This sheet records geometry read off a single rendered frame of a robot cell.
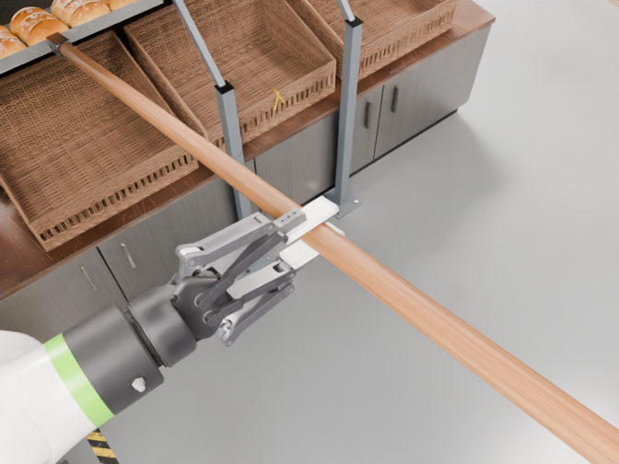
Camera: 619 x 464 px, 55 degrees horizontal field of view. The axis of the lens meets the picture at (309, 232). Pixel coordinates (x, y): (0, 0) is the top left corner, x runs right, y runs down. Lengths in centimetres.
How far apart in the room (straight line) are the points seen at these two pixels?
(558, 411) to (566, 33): 334
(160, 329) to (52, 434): 12
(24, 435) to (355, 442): 173
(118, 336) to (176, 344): 5
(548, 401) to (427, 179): 234
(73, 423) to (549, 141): 276
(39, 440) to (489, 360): 37
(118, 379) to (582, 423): 37
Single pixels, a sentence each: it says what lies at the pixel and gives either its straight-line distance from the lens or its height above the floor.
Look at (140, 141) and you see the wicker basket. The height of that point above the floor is 59.
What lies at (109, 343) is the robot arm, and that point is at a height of 164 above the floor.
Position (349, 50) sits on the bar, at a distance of 200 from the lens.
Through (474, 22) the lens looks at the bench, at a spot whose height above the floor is 58.
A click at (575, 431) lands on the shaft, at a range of 47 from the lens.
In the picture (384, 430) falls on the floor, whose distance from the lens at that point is 222.
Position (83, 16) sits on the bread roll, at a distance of 155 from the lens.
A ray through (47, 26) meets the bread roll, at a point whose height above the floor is 127.
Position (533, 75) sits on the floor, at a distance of 340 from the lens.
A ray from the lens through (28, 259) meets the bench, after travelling 200.
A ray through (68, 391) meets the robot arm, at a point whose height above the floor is 164.
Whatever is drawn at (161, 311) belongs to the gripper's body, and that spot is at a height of 164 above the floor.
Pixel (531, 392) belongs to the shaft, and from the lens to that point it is 48.
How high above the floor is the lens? 213
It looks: 57 degrees down
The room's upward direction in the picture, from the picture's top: straight up
